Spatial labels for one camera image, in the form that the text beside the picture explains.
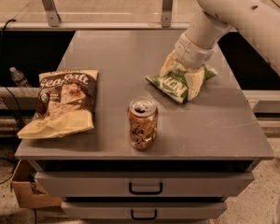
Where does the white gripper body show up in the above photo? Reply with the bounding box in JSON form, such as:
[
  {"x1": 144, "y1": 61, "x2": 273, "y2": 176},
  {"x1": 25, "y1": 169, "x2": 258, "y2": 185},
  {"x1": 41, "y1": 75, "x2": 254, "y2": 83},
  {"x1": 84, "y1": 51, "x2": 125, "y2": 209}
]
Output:
[{"x1": 175, "y1": 33, "x2": 215, "y2": 68}]

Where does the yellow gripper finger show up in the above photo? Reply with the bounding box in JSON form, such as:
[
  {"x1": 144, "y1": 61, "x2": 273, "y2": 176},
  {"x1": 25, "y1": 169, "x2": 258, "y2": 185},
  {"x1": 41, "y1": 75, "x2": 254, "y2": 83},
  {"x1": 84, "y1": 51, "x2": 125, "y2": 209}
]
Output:
[
  {"x1": 160, "y1": 50, "x2": 181, "y2": 77},
  {"x1": 186, "y1": 67, "x2": 204, "y2": 101}
]

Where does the green jalapeno chip bag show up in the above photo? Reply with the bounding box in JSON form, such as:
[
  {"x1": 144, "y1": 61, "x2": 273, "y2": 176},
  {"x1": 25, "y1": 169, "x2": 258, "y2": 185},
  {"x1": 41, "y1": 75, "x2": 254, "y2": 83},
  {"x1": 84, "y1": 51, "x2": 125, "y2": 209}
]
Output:
[{"x1": 146, "y1": 64, "x2": 217, "y2": 104}]

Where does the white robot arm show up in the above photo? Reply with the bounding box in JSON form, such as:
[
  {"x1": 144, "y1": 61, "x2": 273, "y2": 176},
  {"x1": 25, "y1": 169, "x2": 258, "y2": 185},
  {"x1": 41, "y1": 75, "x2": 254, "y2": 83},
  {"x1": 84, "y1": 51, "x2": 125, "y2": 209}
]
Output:
[{"x1": 160, "y1": 0, "x2": 280, "y2": 100}]

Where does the brown sea salt chip bag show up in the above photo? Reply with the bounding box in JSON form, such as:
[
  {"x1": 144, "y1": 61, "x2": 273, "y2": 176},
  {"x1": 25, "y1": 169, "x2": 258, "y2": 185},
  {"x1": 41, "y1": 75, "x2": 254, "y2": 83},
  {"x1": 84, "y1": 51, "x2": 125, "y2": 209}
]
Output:
[{"x1": 18, "y1": 69, "x2": 98, "y2": 139}]

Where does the orange soda can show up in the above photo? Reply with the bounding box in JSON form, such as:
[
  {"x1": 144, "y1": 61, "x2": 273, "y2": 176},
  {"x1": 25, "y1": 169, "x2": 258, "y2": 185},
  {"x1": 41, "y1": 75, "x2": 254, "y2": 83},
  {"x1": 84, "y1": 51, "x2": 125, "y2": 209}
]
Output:
[{"x1": 127, "y1": 96, "x2": 159, "y2": 150}]

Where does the clear plastic water bottle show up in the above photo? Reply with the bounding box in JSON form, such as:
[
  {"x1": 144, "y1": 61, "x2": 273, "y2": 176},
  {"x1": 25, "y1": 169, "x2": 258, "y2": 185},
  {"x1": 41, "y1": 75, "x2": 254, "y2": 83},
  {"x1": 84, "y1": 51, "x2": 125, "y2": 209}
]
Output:
[{"x1": 9, "y1": 67, "x2": 35, "y2": 97}]

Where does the upper grey drawer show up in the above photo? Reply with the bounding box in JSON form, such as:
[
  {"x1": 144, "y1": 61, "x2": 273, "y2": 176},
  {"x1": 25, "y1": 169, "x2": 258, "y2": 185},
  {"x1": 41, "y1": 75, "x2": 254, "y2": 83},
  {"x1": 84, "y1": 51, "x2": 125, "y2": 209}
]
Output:
[{"x1": 36, "y1": 172, "x2": 254, "y2": 198}]

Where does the grey drawer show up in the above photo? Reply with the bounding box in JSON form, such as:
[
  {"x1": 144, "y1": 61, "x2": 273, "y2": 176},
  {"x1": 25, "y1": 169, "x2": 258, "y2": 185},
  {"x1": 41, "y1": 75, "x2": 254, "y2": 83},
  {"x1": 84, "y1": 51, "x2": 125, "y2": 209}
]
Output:
[
  {"x1": 62, "y1": 202, "x2": 227, "y2": 221},
  {"x1": 36, "y1": 172, "x2": 254, "y2": 198}
]

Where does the lower grey drawer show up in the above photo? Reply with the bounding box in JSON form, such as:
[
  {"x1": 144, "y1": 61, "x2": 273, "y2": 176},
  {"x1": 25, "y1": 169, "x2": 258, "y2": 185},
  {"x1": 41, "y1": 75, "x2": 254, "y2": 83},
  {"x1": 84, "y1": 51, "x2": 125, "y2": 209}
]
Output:
[{"x1": 62, "y1": 202, "x2": 227, "y2": 221}]

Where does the cardboard box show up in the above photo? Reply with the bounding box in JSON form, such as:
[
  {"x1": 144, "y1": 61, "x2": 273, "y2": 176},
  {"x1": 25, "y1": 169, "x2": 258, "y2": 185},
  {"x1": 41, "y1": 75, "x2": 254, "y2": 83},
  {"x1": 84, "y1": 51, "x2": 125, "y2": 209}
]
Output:
[{"x1": 10, "y1": 161, "x2": 62, "y2": 208}]

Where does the middle metal bracket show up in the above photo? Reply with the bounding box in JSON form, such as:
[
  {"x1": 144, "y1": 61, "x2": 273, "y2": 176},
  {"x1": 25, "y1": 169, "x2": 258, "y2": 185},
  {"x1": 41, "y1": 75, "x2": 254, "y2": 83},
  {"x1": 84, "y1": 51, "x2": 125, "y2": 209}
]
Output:
[{"x1": 161, "y1": 0, "x2": 174, "y2": 28}]

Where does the metal bracket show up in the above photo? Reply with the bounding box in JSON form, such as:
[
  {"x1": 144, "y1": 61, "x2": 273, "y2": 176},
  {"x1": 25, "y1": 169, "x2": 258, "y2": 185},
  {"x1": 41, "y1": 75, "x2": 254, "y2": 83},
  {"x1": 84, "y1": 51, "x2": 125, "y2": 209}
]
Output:
[
  {"x1": 41, "y1": 0, "x2": 61, "y2": 27},
  {"x1": 161, "y1": 0, "x2": 174, "y2": 28}
]

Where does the left metal bracket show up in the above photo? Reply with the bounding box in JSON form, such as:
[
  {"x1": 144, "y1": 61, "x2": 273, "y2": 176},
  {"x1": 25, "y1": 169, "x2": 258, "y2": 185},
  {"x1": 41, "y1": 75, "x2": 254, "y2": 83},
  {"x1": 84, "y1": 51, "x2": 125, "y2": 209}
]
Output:
[{"x1": 41, "y1": 0, "x2": 61, "y2": 27}]

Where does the black cable left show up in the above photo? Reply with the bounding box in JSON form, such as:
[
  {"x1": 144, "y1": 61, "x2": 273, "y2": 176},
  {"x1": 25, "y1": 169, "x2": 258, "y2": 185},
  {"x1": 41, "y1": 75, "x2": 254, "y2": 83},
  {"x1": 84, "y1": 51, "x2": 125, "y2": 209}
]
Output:
[{"x1": 0, "y1": 18, "x2": 26, "y2": 133}]

